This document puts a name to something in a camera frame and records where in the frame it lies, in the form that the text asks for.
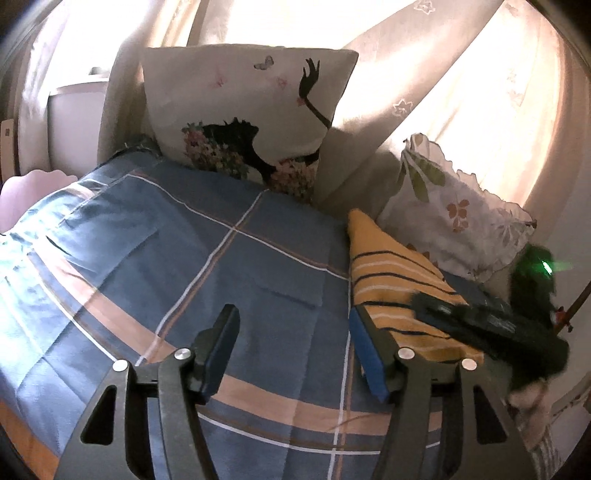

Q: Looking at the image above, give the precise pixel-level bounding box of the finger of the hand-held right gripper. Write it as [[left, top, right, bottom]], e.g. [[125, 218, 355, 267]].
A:
[[410, 291, 519, 346]]

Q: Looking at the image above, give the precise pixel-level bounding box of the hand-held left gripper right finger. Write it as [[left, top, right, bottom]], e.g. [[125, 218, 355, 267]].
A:
[[348, 307, 539, 480]]

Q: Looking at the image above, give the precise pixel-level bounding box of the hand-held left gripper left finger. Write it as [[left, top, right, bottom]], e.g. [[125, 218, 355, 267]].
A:
[[53, 304, 241, 480]]

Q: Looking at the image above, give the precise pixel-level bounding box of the mustard striped knit sweater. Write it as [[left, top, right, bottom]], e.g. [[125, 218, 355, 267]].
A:
[[346, 209, 485, 363]]

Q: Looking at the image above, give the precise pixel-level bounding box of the person's right forearm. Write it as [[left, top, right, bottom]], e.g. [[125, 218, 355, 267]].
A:
[[515, 408, 561, 480]]

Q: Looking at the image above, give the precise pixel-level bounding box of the person's right hand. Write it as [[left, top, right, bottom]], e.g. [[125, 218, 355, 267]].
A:
[[507, 381, 552, 418]]

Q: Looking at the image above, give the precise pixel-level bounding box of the wooden stick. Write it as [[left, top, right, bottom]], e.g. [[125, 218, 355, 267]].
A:
[[553, 276, 591, 334]]

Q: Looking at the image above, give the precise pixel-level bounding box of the white ruffled floral pillow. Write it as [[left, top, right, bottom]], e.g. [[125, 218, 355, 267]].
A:
[[376, 133, 539, 283]]

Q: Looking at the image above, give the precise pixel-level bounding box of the blue plaid bed sheet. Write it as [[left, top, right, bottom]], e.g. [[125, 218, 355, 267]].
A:
[[0, 147, 509, 480]]

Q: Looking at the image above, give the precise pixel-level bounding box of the pale embroidered curtain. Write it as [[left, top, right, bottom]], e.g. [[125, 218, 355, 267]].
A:
[[18, 0, 591, 305]]

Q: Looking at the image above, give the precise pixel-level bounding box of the pink pillow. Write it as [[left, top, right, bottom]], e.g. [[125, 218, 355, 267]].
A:
[[0, 169, 80, 232]]

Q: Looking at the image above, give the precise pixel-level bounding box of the white pillow with silhouette print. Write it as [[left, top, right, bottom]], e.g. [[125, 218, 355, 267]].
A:
[[140, 44, 360, 204]]

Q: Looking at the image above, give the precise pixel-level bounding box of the beige headboard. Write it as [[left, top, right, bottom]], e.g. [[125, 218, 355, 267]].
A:
[[98, 37, 157, 165]]

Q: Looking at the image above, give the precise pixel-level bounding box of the white cabinet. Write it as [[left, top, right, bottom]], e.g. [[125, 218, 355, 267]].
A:
[[46, 80, 112, 180]]

